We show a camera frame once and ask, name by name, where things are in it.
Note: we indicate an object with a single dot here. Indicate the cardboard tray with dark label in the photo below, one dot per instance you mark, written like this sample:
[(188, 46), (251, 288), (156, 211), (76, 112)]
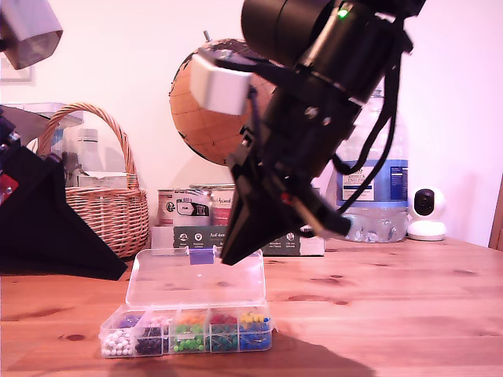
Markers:
[(188, 237)]

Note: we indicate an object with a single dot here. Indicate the small white round camera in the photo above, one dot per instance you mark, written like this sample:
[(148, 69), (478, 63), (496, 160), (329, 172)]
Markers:
[(426, 231)]

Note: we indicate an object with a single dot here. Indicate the clear plastic pin organizer box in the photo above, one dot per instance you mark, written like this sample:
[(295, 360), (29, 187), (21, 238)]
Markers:
[(188, 282)]

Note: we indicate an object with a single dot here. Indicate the cork globe on metal stand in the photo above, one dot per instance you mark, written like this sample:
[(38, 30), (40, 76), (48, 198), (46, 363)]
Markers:
[(204, 129)]

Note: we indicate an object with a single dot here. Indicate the heap of blue pins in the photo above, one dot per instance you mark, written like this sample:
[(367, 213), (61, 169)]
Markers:
[(253, 339)]

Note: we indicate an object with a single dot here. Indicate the heap of yellow pins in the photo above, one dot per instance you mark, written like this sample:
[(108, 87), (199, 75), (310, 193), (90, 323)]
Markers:
[(251, 317)]

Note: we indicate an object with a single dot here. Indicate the arm's pale camera box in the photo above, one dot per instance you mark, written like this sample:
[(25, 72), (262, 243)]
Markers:
[(27, 31), (220, 84)]

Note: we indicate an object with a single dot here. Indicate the white plastic bottle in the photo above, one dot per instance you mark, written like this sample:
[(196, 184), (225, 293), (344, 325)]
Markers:
[(90, 157)]

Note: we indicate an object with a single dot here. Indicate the clear plastic jar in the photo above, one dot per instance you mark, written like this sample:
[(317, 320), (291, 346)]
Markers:
[(70, 129)]

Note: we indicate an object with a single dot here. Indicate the heap of white pins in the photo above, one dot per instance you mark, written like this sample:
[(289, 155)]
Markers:
[(117, 345)]

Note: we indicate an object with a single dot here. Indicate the white carton box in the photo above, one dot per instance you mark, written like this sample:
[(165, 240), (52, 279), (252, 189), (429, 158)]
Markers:
[(102, 180)]

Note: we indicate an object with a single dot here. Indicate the heap of red pins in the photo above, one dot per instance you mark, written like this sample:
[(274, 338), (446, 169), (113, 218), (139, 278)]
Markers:
[(224, 319)]

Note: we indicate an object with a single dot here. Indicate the heap of purple pins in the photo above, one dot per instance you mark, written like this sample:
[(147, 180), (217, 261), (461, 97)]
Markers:
[(129, 322)]

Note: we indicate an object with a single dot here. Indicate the heap of orange pins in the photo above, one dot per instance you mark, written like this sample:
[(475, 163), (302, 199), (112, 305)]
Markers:
[(193, 319)]

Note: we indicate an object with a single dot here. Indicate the silver foil bag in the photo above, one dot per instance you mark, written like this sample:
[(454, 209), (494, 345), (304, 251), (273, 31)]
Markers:
[(23, 116)]

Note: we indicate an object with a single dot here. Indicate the heap of light green pins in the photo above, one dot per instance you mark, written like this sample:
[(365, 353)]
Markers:
[(190, 345)]

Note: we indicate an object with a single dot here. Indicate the heap of black pins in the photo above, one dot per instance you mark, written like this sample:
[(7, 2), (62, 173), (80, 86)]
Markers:
[(151, 346)]

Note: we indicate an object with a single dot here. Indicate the heap of pink pins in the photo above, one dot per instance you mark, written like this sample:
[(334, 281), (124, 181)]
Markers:
[(162, 321)]

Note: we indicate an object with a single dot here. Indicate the white wall light switch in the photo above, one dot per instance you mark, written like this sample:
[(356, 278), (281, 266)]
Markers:
[(21, 76)]

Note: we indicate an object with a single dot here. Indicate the large clear water bottle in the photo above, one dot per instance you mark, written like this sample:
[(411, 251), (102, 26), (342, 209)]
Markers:
[(393, 188)]

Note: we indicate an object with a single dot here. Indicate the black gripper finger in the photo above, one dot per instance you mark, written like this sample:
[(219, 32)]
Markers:
[(43, 235), (259, 228)]

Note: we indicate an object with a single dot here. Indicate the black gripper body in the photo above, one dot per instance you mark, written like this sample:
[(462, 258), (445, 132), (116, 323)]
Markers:
[(306, 129)]

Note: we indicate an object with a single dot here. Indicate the heap of dark green pins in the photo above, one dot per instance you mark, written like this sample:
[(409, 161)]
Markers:
[(224, 343)]

